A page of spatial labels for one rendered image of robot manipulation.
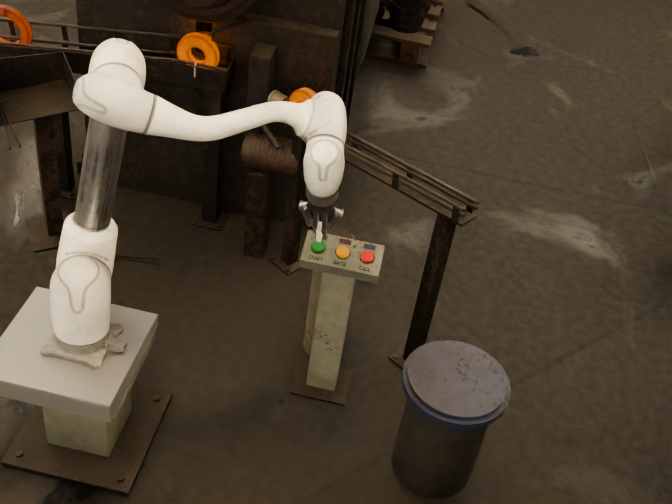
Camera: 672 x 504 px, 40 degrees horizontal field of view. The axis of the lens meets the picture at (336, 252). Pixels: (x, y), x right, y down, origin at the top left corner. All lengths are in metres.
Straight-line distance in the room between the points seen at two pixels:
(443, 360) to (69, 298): 1.08
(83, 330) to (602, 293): 2.11
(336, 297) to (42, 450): 1.01
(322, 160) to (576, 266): 1.81
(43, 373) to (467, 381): 1.19
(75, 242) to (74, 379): 0.38
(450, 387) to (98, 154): 1.17
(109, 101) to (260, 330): 1.34
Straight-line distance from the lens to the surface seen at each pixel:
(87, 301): 2.55
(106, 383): 2.63
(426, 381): 2.69
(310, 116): 2.44
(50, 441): 3.00
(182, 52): 3.39
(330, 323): 2.93
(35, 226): 3.76
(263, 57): 3.27
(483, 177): 4.25
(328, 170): 2.34
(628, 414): 3.42
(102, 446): 2.92
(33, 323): 2.81
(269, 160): 3.29
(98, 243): 2.67
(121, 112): 2.25
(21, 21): 3.60
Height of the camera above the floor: 2.41
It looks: 41 degrees down
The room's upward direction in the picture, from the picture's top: 9 degrees clockwise
